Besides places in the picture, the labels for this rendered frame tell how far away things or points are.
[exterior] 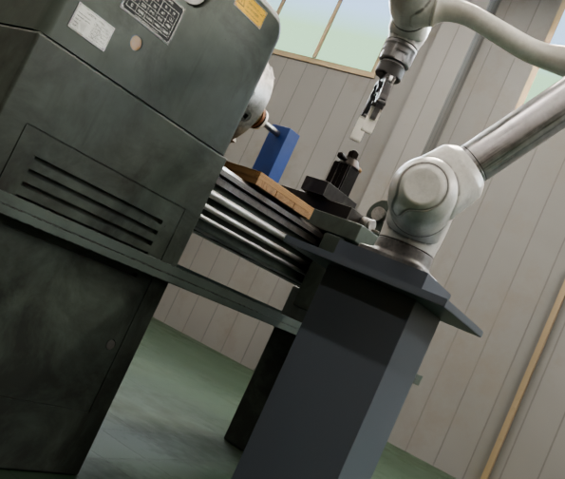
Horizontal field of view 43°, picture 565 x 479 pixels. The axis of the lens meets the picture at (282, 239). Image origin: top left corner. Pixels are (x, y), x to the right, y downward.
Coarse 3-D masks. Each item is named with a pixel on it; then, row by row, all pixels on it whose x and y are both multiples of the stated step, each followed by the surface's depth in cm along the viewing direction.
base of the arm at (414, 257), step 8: (376, 240) 188; (384, 240) 184; (392, 240) 183; (368, 248) 184; (376, 248) 183; (384, 248) 183; (392, 248) 182; (400, 248) 181; (408, 248) 181; (416, 248) 181; (392, 256) 181; (400, 256) 180; (408, 256) 181; (416, 256) 181; (424, 256) 182; (408, 264) 178; (416, 264) 177; (424, 264) 183
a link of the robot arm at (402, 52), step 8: (392, 40) 191; (400, 40) 190; (384, 48) 193; (392, 48) 190; (400, 48) 190; (408, 48) 190; (384, 56) 192; (392, 56) 190; (400, 56) 190; (408, 56) 191; (400, 64) 191; (408, 64) 192
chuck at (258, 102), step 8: (264, 72) 201; (272, 72) 205; (264, 80) 200; (272, 80) 204; (256, 88) 198; (264, 88) 201; (272, 88) 203; (256, 96) 199; (264, 96) 201; (248, 104) 198; (256, 104) 200; (264, 104) 202; (256, 112) 201; (240, 120) 200; (248, 120) 201; (256, 120) 203; (240, 128) 202; (248, 128) 203
